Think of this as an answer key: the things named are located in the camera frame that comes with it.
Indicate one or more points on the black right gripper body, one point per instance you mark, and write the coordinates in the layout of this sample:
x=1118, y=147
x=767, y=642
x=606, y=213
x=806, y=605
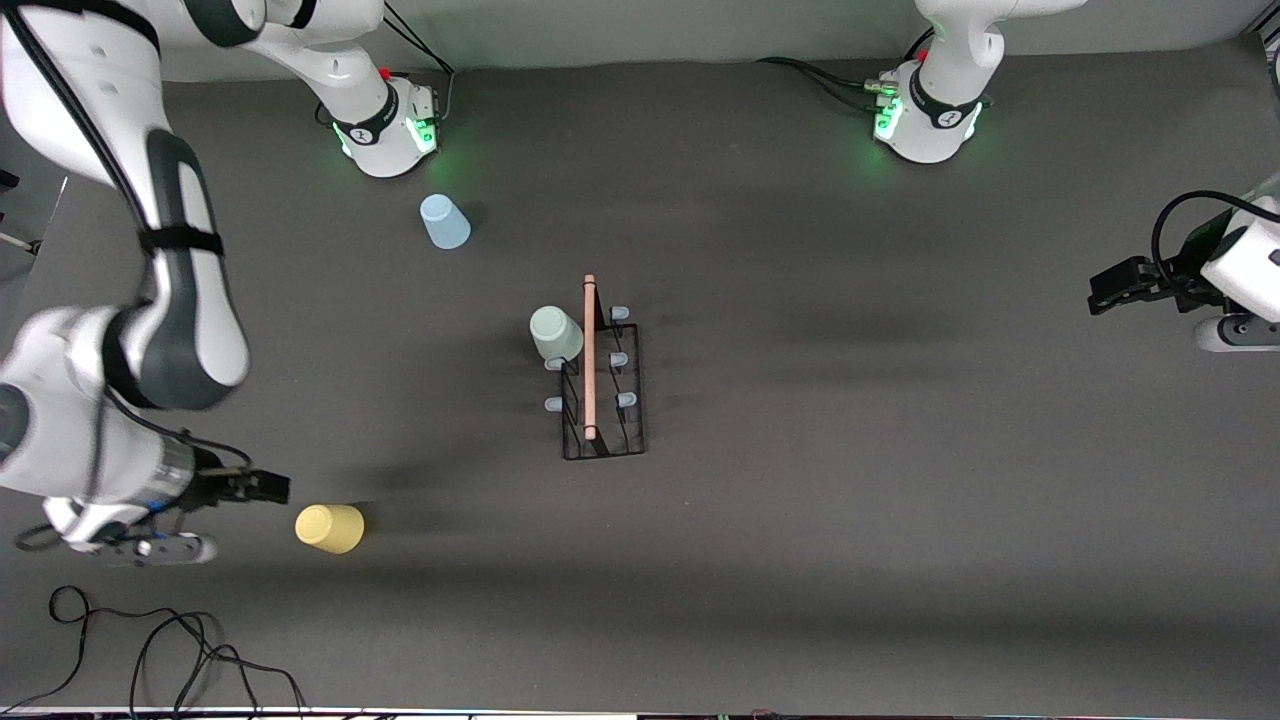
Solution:
x=213, y=483

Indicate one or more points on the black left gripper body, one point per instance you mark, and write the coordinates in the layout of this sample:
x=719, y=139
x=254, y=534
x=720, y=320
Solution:
x=1172, y=277

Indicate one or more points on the yellow plastic cup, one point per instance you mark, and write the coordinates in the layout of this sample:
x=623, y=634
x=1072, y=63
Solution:
x=330, y=528

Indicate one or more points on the pale green plastic cup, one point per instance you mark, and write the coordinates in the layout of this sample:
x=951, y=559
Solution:
x=556, y=335

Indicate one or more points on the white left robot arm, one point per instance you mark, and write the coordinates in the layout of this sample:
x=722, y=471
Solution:
x=940, y=100

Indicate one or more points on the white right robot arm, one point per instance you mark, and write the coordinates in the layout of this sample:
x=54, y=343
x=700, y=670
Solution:
x=180, y=300

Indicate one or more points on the light blue plastic cup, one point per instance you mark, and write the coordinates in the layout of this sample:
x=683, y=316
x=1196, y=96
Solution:
x=445, y=222

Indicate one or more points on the dark gray table mat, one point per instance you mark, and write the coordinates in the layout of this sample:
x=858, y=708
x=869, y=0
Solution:
x=800, y=600

